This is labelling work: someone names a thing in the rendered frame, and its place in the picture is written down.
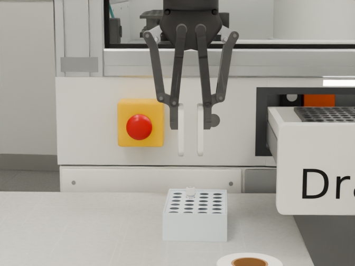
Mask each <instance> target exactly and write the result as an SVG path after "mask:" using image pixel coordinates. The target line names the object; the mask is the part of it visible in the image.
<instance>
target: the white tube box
mask: <svg viewBox="0 0 355 266"><path fill-rule="evenodd" d="M163 241H199V242H227V190H226V189H195V196H194V198H187V197H186V189H169V192H168V195H167V198H166V202H165V206H164V210H163Z"/></svg>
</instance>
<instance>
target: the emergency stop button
mask: <svg viewBox="0 0 355 266"><path fill-rule="evenodd" d="M126 130H127V133H128V134H129V136H130V137H131V138H133V139H135V140H143V139H146V138H147V137H148V136H149V135H150V134H151V132H152V122H151V120H150V119H149V118H148V117H147V116H145V115H142V114H136V115H133V116H131V117H130V118H129V120H128V122H127V124H126Z"/></svg>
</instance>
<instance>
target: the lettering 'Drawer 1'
mask: <svg viewBox="0 0 355 266"><path fill-rule="evenodd" d="M307 172H315V173H319V174H321V175H322V176H323V178H324V188H323V191H322V192H321V193H319V194H317V195H306V190H307ZM345 179H349V180H350V176H345V177H343V178H341V176H337V187H336V199H340V185H341V182H342V181H343V180H345ZM328 187H329V179H328V176H327V174H326V173H325V172H324V171H322V170H319V169H303V189H302V198H319V197H322V196H323V195H325V194H326V192H327V191H328Z"/></svg>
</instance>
